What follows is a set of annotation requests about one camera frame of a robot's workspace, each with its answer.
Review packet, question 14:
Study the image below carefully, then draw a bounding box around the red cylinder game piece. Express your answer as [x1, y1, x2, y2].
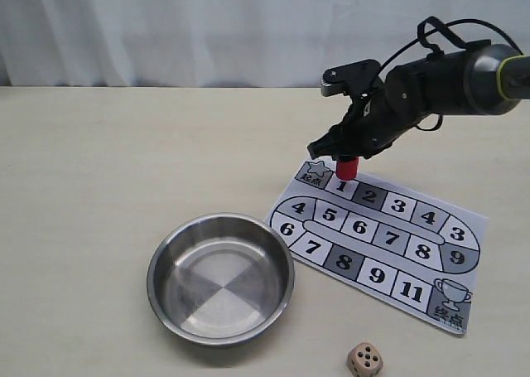
[335, 157, 359, 181]

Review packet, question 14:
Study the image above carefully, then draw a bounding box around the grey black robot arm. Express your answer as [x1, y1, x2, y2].
[307, 44, 529, 161]

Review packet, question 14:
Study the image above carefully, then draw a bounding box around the white curtain backdrop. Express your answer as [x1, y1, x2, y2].
[1, 0, 529, 87]

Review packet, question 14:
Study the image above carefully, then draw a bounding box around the numbered paper game board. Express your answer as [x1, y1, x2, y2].
[266, 158, 488, 335]

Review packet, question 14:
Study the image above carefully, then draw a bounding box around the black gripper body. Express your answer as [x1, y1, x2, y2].
[330, 94, 418, 158]

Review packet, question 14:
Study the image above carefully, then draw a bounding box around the wooden die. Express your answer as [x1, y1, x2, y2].
[346, 342, 383, 377]

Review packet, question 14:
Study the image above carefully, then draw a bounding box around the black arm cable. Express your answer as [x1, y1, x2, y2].
[368, 16, 527, 132]

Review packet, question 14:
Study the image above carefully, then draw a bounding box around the stainless steel bowl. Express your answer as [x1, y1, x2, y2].
[146, 213, 296, 348]

